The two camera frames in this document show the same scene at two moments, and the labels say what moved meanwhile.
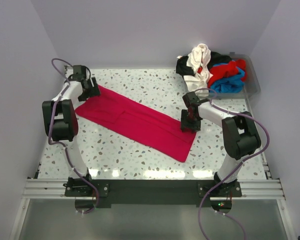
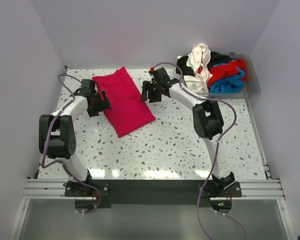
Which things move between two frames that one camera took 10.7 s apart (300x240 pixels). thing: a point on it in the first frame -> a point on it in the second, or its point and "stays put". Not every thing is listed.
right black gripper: (195, 127) -> (147, 86)
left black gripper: (95, 90) -> (104, 104)
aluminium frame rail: (265, 187) stays put
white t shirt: (198, 58) stays put
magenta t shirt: (158, 130) -> (127, 112)
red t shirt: (229, 70) stays put
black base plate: (154, 193) stays put
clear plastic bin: (252, 88) stays put
